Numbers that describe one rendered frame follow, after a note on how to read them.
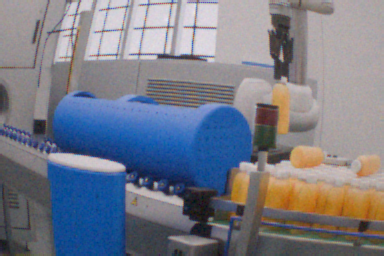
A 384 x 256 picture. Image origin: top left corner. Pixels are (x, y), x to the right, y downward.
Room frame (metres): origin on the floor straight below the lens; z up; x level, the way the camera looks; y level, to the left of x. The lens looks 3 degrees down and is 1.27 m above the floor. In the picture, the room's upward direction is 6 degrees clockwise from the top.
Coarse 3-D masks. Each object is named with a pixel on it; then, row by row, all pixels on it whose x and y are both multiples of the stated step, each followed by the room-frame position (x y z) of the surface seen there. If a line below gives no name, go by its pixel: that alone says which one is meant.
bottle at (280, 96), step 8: (280, 88) 2.18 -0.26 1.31; (288, 88) 2.21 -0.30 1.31; (272, 96) 2.20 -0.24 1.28; (280, 96) 2.18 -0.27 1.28; (288, 96) 2.19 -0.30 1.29; (280, 104) 2.18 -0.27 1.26; (288, 104) 2.19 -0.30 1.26; (280, 112) 2.17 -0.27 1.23; (288, 112) 2.19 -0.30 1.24; (280, 120) 2.17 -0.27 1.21; (288, 120) 2.19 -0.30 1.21; (280, 128) 2.17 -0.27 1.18
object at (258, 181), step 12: (252, 180) 1.68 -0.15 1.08; (264, 180) 1.67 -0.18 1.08; (252, 192) 1.67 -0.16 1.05; (264, 192) 1.68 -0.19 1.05; (252, 204) 1.67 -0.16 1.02; (264, 204) 1.68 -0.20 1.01; (252, 216) 1.66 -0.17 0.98; (252, 228) 1.66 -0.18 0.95; (240, 240) 1.68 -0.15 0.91; (252, 240) 1.67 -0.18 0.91; (240, 252) 1.67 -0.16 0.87; (252, 252) 1.68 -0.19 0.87
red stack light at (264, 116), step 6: (258, 108) 1.66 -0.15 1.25; (264, 108) 1.66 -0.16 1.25; (258, 114) 1.66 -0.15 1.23; (264, 114) 1.65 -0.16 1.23; (270, 114) 1.65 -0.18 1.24; (276, 114) 1.66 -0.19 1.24; (258, 120) 1.66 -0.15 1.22; (264, 120) 1.65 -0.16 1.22; (270, 120) 1.65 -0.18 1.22; (276, 120) 1.66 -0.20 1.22
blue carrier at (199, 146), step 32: (128, 96) 2.55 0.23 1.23; (64, 128) 2.69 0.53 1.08; (96, 128) 2.51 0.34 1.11; (128, 128) 2.38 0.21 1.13; (160, 128) 2.28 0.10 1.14; (192, 128) 2.19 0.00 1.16; (224, 128) 2.26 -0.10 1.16; (128, 160) 2.39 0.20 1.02; (160, 160) 2.26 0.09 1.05; (192, 160) 2.17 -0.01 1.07; (224, 160) 2.27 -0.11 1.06; (224, 192) 2.28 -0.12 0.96
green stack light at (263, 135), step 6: (258, 126) 1.66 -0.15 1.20; (264, 126) 1.65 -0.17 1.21; (270, 126) 1.65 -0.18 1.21; (276, 126) 1.67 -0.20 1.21; (258, 132) 1.66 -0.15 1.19; (264, 132) 1.65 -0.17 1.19; (270, 132) 1.65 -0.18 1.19; (276, 132) 1.67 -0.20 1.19; (252, 138) 1.68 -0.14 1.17; (258, 138) 1.66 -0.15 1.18; (264, 138) 1.65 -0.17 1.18; (270, 138) 1.66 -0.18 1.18; (276, 138) 1.67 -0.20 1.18; (252, 144) 1.67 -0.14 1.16; (258, 144) 1.66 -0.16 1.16; (264, 144) 1.65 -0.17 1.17; (270, 144) 1.66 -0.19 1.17; (276, 144) 1.68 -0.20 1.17
